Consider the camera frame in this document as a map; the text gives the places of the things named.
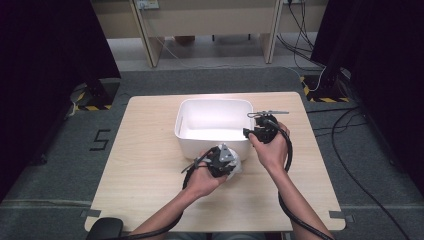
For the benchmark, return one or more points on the person's right hand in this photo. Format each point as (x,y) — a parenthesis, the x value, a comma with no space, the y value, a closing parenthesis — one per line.
(275,156)

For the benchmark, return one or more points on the brown object under desk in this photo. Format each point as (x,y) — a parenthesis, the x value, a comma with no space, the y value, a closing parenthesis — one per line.
(184,40)

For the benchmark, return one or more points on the person's left hand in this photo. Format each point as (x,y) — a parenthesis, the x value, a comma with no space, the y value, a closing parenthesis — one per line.
(201,181)

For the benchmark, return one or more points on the black curtain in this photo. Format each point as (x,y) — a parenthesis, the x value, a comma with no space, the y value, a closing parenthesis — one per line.
(43,83)
(383,66)

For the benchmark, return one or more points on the beige wooden desk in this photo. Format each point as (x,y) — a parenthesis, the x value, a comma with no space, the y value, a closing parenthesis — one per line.
(206,20)

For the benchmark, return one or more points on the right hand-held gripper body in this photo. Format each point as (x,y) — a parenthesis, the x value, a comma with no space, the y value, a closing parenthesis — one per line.
(266,131)

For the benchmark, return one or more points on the white wall socket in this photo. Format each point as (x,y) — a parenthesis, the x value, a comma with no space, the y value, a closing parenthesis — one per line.
(147,4)

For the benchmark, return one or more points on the white textured cloth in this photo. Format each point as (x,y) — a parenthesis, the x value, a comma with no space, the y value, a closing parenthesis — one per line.
(237,165)

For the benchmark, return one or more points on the white plastic storage bin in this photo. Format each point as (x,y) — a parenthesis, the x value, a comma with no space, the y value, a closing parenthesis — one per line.
(213,116)

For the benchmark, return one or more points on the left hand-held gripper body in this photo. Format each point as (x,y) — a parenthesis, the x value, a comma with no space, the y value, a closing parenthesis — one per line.
(218,165)

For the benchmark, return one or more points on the grey tape strip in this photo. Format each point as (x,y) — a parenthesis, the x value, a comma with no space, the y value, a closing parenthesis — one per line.
(90,213)
(338,215)

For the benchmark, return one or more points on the black stand base striped tape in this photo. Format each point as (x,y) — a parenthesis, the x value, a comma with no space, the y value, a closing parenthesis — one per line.
(328,88)
(100,95)

